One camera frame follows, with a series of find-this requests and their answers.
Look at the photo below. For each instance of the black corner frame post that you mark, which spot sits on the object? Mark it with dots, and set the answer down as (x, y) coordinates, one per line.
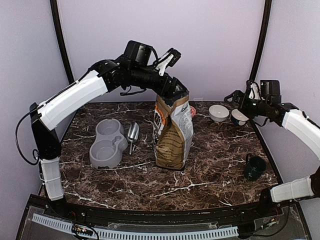
(261, 39)
(61, 41)

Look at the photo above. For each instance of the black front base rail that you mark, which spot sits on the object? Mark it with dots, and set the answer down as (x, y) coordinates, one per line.
(241, 214)

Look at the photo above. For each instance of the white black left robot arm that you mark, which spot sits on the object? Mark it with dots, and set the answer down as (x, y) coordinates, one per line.
(132, 68)

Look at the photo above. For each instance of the dark rimmed white bowl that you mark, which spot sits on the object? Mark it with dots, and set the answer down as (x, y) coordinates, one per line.
(238, 118)

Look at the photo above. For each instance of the white cable duct strip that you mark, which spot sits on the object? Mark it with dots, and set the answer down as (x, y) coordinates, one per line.
(133, 232)

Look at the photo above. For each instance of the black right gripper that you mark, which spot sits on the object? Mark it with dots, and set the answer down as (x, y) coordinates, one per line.
(238, 94)

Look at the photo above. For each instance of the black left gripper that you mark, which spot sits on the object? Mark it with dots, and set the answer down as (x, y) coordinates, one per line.
(168, 92)

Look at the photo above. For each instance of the brown pet food bag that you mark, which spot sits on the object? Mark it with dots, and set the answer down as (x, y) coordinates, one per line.
(172, 131)

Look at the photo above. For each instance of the silver metal scoop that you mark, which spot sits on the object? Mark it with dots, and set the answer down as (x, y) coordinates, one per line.
(132, 135)

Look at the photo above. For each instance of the red patterned bowl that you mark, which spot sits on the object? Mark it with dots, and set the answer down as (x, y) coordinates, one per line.
(193, 111)

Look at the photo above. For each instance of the dark green mug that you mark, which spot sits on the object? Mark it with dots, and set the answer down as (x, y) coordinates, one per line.
(255, 166)

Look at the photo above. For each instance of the white ceramic bowl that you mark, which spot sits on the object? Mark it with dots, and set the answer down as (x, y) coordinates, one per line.
(218, 113)

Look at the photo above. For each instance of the black corner frame post left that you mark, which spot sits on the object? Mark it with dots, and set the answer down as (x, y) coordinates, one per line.
(61, 41)

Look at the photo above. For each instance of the translucent double pet bowl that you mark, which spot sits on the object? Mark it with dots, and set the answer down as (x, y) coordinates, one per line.
(109, 145)

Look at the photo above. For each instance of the black corner frame post right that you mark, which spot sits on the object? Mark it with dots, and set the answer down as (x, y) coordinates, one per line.
(261, 39)

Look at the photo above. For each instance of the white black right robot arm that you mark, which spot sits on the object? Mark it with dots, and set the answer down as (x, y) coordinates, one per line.
(291, 136)

